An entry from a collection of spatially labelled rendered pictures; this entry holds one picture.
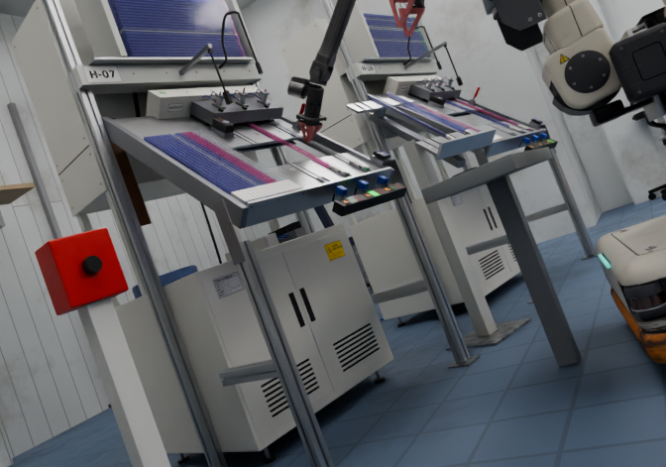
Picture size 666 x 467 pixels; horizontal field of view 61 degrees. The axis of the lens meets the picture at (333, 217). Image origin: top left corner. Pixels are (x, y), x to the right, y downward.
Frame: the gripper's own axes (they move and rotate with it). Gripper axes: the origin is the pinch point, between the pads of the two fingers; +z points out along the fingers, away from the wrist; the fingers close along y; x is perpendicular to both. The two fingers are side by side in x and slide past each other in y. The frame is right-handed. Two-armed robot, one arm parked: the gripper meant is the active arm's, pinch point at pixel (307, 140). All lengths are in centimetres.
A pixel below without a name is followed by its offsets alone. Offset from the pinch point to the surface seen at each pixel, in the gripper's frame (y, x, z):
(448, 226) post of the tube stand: -38, 46, 24
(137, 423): 98, 48, 40
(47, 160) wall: -46, -316, 129
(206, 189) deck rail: 60, 18, 2
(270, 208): 50, 33, 3
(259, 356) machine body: 49, 36, 53
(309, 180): 26.1, 25.9, 1.8
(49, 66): 60, -74, -9
